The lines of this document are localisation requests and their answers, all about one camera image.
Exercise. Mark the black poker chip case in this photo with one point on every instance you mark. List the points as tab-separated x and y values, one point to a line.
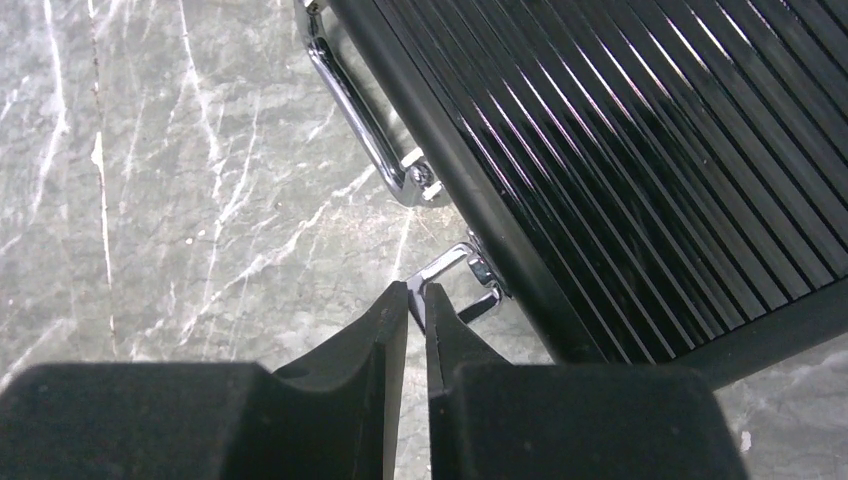
653	181

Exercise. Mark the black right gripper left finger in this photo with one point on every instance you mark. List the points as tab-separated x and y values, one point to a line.
333	413

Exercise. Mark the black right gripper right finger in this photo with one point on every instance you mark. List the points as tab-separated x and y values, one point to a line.
491	419

